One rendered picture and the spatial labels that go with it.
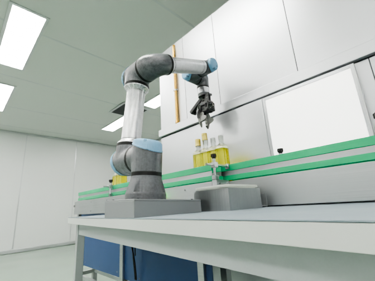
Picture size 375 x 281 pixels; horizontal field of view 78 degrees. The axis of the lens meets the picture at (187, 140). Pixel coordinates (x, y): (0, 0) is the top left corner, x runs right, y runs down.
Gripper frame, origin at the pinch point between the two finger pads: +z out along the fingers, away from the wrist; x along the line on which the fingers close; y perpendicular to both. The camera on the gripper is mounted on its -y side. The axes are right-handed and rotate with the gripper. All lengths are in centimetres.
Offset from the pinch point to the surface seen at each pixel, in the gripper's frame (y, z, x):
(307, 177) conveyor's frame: 55, 38, -7
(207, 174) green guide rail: 11.3, 31.3, -13.5
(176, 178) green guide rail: -12.6, 30.3, -13.2
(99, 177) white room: -576, -48, 200
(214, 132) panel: -1.5, 1.2, 12.1
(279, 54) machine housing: 46, -31, 14
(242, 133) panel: 18.7, 7.3, 11.8
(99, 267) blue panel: -107, 88, -12
